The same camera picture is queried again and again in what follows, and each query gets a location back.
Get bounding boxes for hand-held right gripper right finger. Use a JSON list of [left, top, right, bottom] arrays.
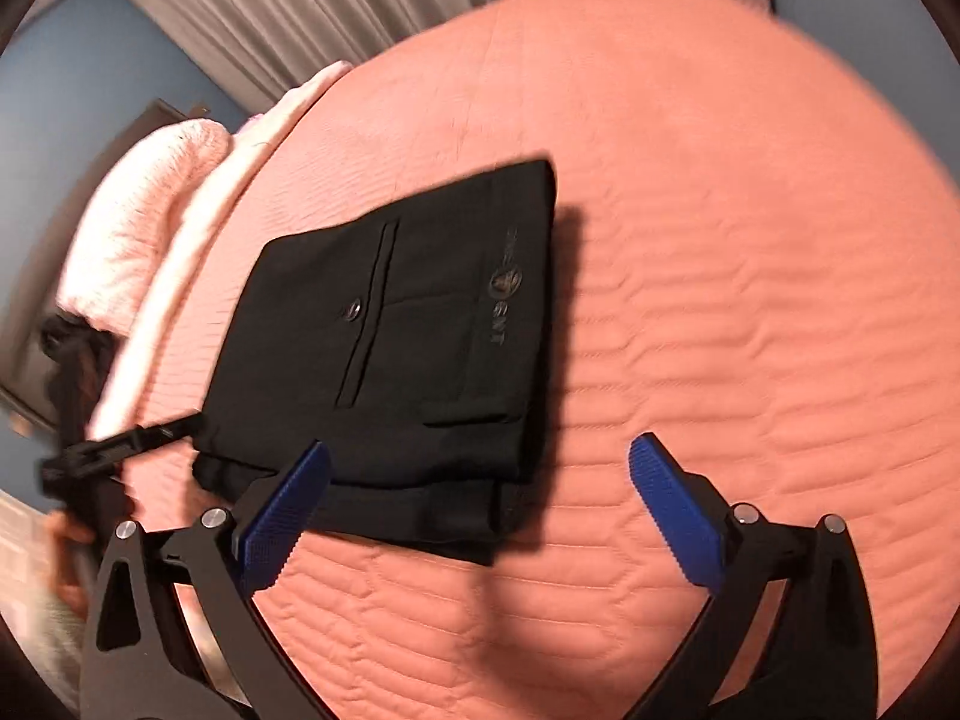
[[628, 431, 878, 720]]

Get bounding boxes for black cloth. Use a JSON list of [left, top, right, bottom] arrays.
[[37, 313, 115, 451]]

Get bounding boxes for pink dotted pillow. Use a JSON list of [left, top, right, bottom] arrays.
[[56, 118, 233, 332]]

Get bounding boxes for grey padded headboard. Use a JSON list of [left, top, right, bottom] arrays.
[[0, 97, 212, 425]]

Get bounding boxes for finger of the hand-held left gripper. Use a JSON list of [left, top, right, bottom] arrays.
[[60, 409, 205, 477]]

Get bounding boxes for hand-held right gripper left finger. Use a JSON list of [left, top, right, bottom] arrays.
[[81, 439, 332, 720]]

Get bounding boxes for person's left hand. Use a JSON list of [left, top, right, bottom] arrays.
[[51, 510, 102, 616]]

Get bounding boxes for pink quilted bedspread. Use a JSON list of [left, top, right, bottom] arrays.
[[97, 0, 957, 720]]

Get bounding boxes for light pink blanket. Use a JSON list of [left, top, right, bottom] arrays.
[[90, 60, 353, 440]]

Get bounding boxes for black pants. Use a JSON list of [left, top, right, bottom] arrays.
[[191, 157, 560, 567]]

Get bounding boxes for grey curtain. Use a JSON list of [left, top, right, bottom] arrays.
[[112, 0, 642, 112]]

